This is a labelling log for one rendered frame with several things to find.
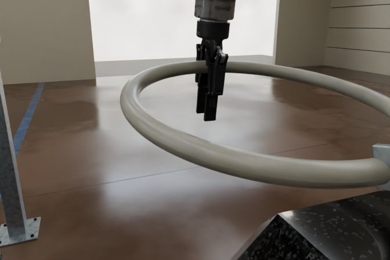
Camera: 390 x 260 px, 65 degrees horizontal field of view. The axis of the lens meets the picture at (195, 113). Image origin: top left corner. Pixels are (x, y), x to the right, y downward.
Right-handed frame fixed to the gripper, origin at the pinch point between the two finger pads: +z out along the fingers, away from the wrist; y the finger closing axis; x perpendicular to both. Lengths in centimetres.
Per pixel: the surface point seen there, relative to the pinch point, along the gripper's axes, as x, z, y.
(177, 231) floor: 15, 97, -57
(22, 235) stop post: -62, 100, -82
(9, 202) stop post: -66, 81, -86
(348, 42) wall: 611, 74, -517
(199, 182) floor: 47, 102, -102
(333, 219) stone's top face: 1.9, 1.8, 41.4
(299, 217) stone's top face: -2.3, 2.2, 39.2
